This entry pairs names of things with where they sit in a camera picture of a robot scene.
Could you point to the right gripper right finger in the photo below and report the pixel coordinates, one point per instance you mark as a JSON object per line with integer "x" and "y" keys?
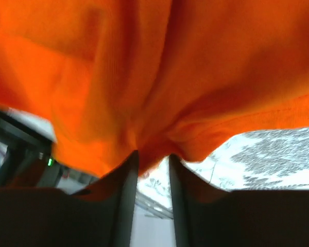
{"x": 205, "y": 215}

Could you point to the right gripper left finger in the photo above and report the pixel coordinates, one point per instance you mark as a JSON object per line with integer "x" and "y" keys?
{"x": 99, "y": 215}

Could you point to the orange t shirt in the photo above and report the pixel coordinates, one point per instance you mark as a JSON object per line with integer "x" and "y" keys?
{"x": 159, "y": 77}

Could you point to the floral table mat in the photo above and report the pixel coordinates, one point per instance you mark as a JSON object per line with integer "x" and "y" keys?
{"x": 272, "y": 159}

